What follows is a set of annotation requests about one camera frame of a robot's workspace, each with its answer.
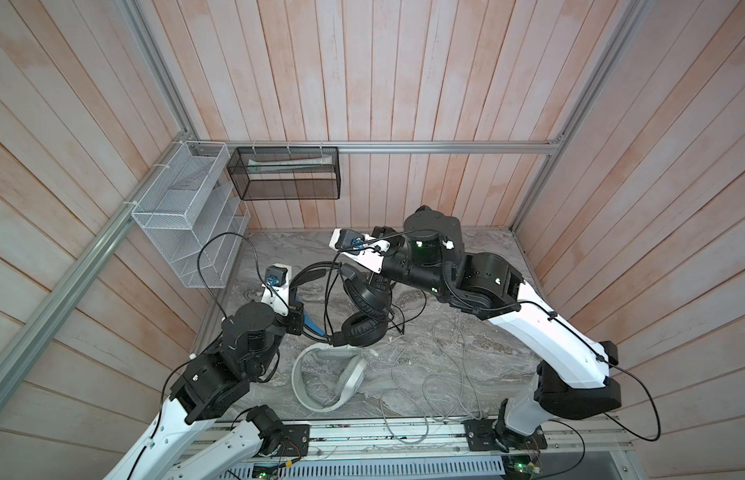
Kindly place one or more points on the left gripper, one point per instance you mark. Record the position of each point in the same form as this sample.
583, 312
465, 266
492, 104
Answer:
297, 318

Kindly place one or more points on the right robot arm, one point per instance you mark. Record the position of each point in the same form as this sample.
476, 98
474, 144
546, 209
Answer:
572, 380

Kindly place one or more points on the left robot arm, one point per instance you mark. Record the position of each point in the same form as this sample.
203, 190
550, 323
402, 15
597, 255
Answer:
201, 395

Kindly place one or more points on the white headphones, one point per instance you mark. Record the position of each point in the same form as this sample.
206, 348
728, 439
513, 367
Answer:
346, 366

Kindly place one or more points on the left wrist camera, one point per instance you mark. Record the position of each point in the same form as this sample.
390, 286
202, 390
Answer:
276, 288

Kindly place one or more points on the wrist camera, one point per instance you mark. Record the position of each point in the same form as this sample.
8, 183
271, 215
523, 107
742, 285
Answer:
360, 248
276, 288

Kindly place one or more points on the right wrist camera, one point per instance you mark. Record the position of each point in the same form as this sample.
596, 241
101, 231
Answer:
360, 248

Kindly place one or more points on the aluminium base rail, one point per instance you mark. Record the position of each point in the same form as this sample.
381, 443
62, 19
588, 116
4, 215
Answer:
419, 448

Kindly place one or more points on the white wire mesh shelf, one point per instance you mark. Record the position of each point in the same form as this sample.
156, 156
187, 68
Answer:
191, 215

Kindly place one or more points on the black wire mesh basket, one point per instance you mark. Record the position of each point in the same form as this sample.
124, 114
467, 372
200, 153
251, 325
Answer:
285, 173

